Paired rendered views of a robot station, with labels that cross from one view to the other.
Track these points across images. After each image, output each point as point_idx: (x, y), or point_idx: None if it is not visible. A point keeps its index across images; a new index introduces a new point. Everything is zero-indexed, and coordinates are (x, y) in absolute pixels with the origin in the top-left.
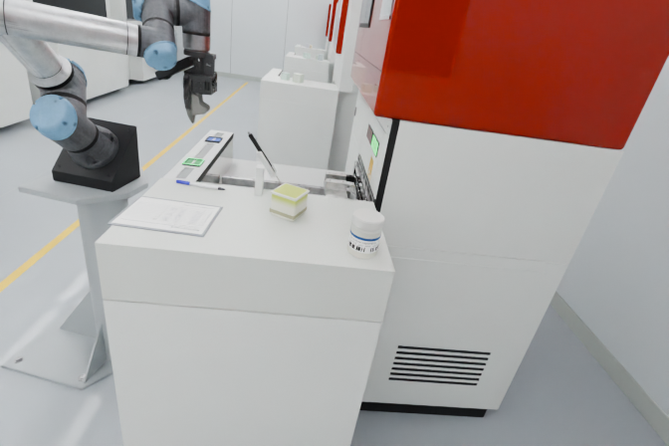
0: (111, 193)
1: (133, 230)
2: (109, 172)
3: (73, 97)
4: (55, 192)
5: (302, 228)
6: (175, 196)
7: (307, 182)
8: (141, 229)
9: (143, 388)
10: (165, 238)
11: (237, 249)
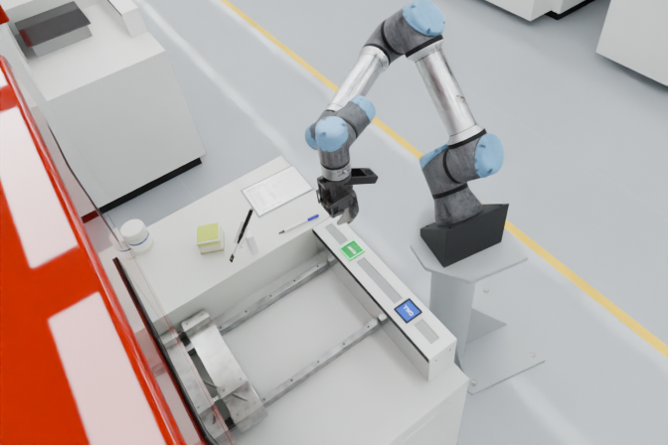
0: (417, 233)
1: (276, 171)
2: (429, 225)
3: (443, 159)
4: None
5: (193, 237)
6: (297, 205)
7: (302, 421)
8: (274, 173)
9: None
10: (256, 177)
11: (215, 197)
